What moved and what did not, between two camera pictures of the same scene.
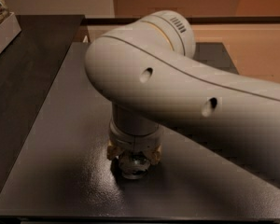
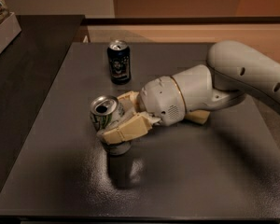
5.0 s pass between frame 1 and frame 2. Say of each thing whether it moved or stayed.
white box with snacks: stayed
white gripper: moved
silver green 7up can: moved
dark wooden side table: stayed
